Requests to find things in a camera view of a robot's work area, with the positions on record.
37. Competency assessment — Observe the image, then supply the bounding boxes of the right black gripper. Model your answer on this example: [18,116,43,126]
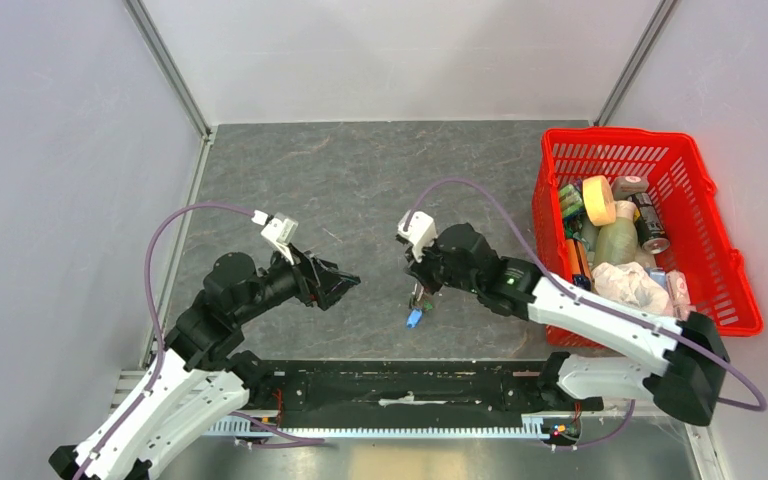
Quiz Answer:
[404,233,481,294]

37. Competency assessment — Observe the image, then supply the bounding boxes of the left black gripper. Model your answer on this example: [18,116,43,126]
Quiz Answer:
[234,240,361,324]

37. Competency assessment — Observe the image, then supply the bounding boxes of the metal keyring with keys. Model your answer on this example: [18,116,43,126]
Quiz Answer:
[408,283,433,322]

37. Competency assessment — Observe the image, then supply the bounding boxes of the blue key tag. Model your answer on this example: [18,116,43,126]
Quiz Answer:
[406,310,423,329]

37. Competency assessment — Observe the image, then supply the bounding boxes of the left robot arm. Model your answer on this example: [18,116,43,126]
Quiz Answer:
[49,247,360,479]

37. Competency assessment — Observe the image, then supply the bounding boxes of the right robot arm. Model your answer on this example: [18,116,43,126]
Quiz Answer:
[396,217,729,426]

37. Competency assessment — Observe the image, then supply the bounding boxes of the yellow tape roll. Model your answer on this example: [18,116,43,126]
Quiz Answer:
[582,175,616,227]

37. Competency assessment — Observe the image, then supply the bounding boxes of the green bottle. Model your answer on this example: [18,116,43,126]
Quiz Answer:
[593,218,638,266]

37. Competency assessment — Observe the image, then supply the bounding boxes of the white crumpled bag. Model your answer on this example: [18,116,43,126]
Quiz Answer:
[592,262,674,316]

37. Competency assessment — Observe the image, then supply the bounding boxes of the black drink can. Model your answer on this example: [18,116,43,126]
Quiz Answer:
[629,192,671,255]

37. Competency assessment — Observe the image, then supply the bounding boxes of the red plastic basket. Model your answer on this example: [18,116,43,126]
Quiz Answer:
[532,127,764,337]

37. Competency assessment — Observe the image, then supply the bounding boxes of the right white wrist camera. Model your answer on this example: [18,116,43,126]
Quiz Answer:
[396,211,437,263]

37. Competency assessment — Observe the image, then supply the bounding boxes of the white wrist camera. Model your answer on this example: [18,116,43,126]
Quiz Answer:
[396,211,437,263]
[252,210,298,265]

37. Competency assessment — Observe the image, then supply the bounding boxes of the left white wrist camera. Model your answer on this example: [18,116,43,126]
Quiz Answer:
[252,210,298,265]

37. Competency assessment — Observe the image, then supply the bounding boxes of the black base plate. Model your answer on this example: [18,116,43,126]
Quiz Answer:
[165,357,677,432]

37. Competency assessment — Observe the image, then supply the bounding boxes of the right aluminium frame post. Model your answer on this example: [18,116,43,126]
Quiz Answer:
[593,0,680,127]

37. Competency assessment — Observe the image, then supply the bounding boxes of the aluminium frame post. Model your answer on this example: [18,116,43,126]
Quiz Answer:
[123,0,212,139]
[593,0,680,127]

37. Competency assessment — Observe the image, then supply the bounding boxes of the left aluminium frame post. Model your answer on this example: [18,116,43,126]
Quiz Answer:
[123,0,212,139]

